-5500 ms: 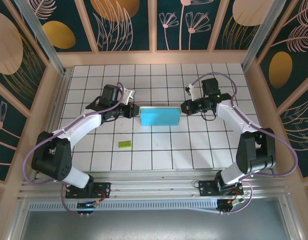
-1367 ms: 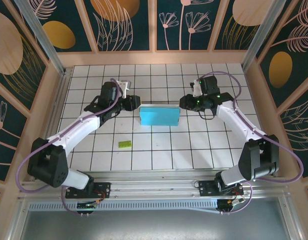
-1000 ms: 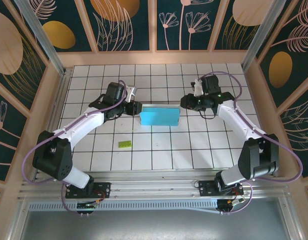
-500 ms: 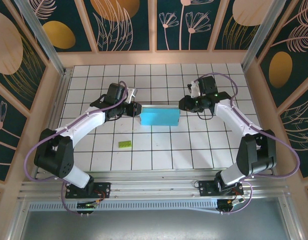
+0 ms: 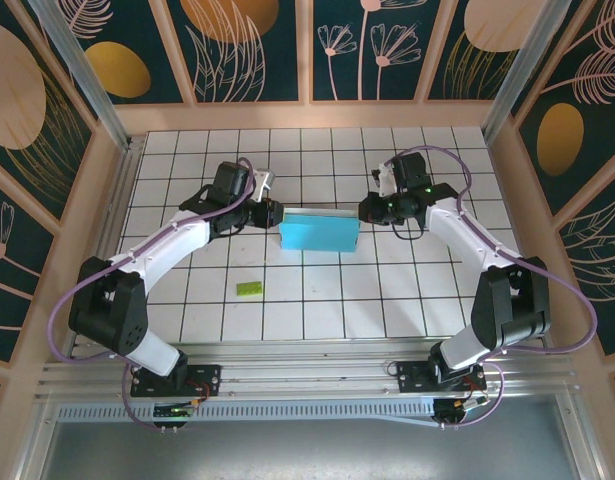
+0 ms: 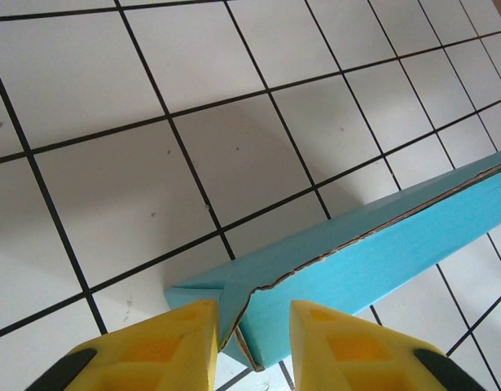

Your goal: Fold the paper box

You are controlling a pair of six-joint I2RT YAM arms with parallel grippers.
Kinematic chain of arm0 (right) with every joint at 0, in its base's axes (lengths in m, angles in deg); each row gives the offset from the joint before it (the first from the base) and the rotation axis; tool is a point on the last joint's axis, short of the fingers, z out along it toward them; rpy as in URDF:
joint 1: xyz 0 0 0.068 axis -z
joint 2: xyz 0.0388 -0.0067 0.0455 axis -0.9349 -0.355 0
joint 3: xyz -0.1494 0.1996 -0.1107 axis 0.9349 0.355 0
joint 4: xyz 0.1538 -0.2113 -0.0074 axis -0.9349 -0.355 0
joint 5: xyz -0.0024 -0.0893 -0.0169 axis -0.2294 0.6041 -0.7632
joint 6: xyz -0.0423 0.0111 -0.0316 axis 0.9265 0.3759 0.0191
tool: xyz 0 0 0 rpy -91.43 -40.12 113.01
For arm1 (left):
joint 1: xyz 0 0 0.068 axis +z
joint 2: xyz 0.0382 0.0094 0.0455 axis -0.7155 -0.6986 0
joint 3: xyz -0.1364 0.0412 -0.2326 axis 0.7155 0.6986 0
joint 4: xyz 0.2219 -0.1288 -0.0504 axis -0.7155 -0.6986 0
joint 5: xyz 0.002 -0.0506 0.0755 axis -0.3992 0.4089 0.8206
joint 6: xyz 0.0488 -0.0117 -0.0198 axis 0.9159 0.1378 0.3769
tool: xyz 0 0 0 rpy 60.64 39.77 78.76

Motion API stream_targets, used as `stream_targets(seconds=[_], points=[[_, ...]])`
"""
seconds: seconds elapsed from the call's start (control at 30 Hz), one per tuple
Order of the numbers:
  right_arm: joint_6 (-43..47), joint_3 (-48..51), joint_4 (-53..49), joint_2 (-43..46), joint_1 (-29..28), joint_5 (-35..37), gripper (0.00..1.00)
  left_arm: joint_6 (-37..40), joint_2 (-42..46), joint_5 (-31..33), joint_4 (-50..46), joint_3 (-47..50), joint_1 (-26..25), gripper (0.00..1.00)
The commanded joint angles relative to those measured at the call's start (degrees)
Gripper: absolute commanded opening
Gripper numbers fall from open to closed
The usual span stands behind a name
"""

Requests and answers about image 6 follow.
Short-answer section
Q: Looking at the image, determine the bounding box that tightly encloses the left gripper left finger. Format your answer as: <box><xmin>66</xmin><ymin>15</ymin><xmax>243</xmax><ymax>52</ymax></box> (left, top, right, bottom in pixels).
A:
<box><xmin>29</xmin><ymin>299</ymin><xmax>221</xmax><ymax>391</ymax></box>

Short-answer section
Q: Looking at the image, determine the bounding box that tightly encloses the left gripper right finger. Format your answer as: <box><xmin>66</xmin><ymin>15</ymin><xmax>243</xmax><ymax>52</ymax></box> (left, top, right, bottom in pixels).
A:
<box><xmin>289</xmin><ymin>299</ymin><xmax>495</xmax><ymax>391</ymax></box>

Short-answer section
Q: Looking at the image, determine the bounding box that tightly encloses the white and teal paper box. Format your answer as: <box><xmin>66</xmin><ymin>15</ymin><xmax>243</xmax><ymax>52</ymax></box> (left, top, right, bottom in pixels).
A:
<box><xmin>163</xmin><ymin>148</ymin><xmax>501</xmax><ymax>372</ymax></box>

